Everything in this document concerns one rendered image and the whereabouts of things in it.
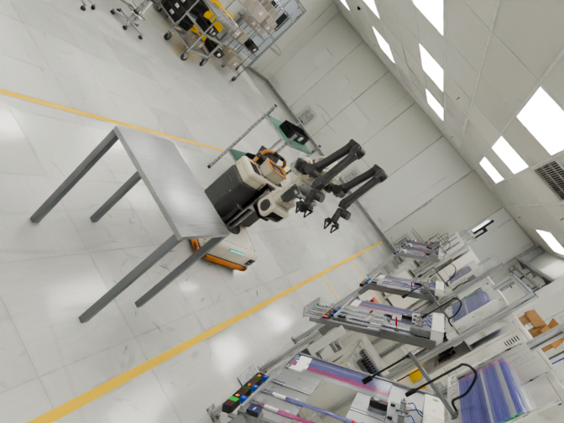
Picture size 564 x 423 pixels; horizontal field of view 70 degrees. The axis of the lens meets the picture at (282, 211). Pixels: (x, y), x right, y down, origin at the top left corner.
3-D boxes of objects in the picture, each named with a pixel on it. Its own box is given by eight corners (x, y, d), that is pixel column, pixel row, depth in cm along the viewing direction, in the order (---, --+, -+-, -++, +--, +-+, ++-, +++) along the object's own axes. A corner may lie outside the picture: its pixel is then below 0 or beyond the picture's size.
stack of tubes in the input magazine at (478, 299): (453, 323, 265) (489, 301, 257) (451, 305, 312) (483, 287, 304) (465, 340, 262) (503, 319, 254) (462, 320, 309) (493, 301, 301)
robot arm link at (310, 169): (361, 140, 288) (355, 133, 280) (367, 154, 281) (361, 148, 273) (310, 172, 305) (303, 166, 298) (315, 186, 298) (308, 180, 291)
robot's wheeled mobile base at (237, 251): (176, 199, 365) (195, 182, 357) (223, 220, 413) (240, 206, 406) (193, 258, 326) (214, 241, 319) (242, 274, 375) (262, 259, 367)
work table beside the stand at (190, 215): (94, 217, 271) (172, 140, 247) (141, 306, 254) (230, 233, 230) (29, 216, 229) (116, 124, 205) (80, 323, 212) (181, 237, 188)
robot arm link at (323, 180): (362, 149, 285) (356, 143, 277) (367, 154, 282) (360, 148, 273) (316, 187, 297) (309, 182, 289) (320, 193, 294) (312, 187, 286)
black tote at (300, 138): (287, 137, 458) (294, 131, 455) (279, 126, 462) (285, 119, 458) (303, 144, 511) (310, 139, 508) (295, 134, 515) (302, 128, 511)
